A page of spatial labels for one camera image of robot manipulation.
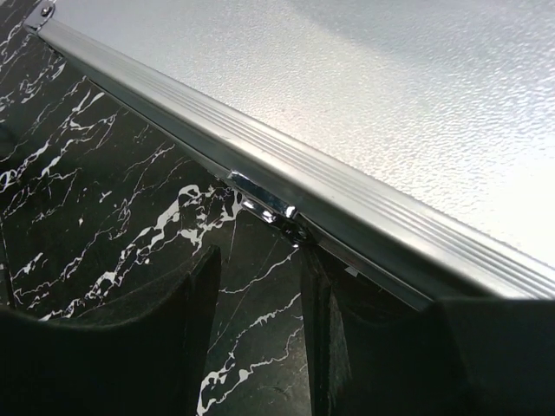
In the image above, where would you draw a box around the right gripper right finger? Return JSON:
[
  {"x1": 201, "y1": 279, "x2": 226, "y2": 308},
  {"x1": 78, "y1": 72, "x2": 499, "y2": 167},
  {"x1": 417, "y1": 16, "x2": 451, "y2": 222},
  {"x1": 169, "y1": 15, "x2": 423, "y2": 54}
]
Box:
[{"x1": 300, "y1": 248, "x2": 554, "y2": 415}]

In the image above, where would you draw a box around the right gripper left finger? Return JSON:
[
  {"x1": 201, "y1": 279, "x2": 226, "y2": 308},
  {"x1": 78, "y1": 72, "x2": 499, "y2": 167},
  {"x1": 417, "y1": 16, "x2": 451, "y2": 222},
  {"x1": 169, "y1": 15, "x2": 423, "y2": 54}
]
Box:
[{"x1": 1, "y1": 246, "x2": 221, "y2": 415}]

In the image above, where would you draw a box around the grey metal medicine case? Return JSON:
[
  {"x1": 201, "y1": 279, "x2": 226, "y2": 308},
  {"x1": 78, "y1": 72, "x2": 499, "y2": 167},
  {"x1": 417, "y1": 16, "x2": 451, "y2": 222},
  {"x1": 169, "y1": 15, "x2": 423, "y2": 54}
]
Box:
[{"x1": 24, "y1": 1, "x2": 554, "y2": 308}]

